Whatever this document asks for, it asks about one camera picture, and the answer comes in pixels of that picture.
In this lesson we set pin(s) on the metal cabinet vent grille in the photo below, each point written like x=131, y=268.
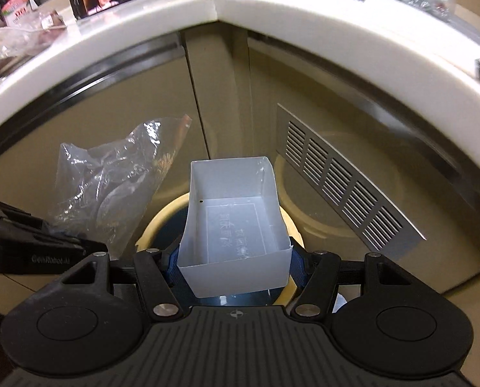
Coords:
x=344, y=177

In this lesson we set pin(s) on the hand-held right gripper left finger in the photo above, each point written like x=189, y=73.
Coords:
x=171, y=270

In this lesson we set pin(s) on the beige rimmed trash can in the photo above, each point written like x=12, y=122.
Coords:
x=155, y=225

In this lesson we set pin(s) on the clear bag with food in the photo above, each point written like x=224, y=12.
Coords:
x=18, y=36

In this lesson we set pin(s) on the white paper box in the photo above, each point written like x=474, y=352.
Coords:
x=231, y=225

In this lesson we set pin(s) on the clear plastic bag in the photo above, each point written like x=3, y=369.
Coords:
x=103, y=189

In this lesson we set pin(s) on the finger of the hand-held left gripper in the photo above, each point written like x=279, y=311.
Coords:
x=22, y=221

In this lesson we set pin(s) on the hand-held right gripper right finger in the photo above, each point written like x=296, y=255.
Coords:
x=301, y=268

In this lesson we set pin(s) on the pink pump bottle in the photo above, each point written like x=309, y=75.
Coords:
x=16, y=8

